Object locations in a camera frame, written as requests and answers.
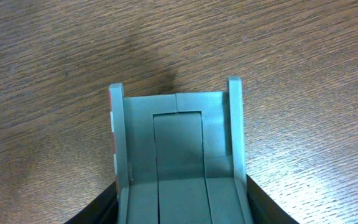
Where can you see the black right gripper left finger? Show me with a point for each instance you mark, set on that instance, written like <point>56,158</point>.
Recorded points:
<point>102,210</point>

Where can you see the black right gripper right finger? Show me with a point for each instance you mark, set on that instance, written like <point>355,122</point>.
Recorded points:
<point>263,208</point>

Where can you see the yellow grey toy truck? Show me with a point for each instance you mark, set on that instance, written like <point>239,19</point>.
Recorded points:
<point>180,158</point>

